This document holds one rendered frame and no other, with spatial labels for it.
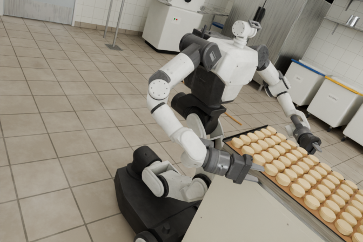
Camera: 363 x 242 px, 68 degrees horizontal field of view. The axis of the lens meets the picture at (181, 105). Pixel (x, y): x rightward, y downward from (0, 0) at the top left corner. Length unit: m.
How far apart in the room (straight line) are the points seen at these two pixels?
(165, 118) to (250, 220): 0.56
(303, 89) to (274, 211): 3.98
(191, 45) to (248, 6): 4.40
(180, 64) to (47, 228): 1.21
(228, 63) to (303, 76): 3.86
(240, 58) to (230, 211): 0.67
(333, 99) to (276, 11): 1.74
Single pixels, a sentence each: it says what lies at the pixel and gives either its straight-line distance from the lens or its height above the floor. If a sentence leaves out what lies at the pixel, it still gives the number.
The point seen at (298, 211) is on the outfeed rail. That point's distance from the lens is 1.11.
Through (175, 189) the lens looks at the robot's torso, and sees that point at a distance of 1.65.
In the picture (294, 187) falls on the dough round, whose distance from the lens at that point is 1.08.
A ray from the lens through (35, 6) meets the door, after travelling 5.14.
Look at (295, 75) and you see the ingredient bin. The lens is 5.04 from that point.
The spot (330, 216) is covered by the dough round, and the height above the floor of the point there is 0.92.
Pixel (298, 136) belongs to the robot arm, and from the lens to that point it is 1.53.
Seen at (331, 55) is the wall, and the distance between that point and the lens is 5.55.
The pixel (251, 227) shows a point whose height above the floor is 0.66.
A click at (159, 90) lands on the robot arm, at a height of 1.06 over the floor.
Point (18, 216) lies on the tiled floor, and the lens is 1.85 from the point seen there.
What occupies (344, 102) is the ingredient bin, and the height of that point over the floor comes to 0.55.
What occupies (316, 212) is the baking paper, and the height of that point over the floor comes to 0.90.
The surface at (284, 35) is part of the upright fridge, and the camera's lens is 4.94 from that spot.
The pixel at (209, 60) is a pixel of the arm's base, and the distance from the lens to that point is 1.11.
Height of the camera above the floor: 1.45
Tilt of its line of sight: 25 degrees down
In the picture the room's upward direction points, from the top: 21 degrees clockwise
